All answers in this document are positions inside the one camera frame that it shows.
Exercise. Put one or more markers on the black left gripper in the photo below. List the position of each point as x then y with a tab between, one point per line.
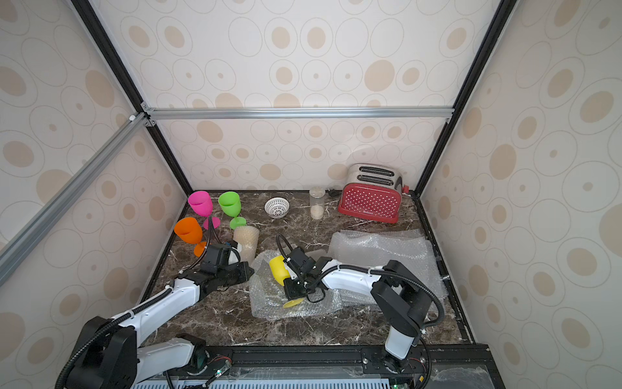
245	275

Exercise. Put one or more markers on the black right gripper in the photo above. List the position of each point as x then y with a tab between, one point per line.
294	271

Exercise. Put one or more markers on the yellow glass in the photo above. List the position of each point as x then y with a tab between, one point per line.
294	291

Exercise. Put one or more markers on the clear bubble wrap sheet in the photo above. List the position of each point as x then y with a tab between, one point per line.
409	247
268	300

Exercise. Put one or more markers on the beige glass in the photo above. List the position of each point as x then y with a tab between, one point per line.
247	239

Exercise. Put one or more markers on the orange glass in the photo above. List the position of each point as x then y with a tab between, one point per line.
190	231

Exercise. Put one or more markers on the green glass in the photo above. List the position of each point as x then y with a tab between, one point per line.
230	203

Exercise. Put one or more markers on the pink plastic wine glass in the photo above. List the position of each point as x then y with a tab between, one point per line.
201	203

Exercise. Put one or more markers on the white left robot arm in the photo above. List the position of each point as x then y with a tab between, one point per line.
126	331

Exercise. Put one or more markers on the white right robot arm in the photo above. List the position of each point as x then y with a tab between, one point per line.
408	305

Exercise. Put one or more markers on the white perforated strainer bowl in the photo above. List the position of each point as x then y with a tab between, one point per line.
277	207

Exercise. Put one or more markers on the clear jar with powder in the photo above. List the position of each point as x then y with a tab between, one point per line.
317	198

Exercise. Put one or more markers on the red polka dot toaster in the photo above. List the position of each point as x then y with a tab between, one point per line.
373	192

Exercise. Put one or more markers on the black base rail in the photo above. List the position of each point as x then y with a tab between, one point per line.
291	364

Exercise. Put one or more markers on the horizontal aluminium frame bar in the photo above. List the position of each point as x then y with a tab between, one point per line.
302	113

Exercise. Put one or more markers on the left diagonal aluminium frame bar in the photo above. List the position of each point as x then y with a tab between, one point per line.
21	246

